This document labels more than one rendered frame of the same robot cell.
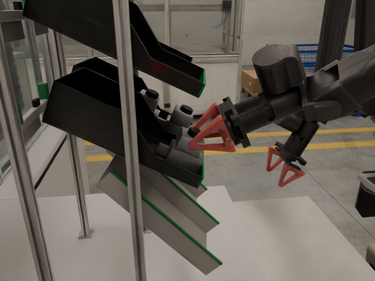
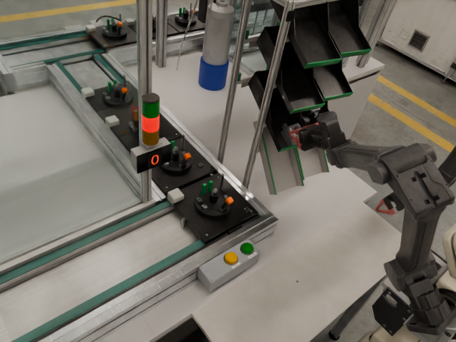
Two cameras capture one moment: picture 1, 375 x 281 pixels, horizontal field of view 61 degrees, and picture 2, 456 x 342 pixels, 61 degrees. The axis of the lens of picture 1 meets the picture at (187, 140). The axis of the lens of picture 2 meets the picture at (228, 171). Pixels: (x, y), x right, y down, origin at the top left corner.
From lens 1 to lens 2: 0.97 m
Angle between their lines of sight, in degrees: 47
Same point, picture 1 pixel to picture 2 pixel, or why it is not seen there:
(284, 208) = (385, 233)
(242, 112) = (311, 134)
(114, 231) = not seen: hidden behind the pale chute
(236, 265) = (307, 219)
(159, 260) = not seen: hidden behind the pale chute
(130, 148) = (261, 115)
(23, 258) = (239, 135)
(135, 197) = (256, 136)
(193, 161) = (289, 141)
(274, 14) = not seen: outside the picture
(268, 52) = (328, 115)
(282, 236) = (353, 237)
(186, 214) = (293, 169)
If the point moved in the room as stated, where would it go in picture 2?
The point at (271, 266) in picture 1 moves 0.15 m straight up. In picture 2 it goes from (321, 235) to (334, 211)
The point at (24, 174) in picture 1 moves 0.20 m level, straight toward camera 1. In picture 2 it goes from (229, 100) to (201, 125)
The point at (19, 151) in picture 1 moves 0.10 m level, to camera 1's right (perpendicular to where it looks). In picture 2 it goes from (231, 91) to (245, 106)
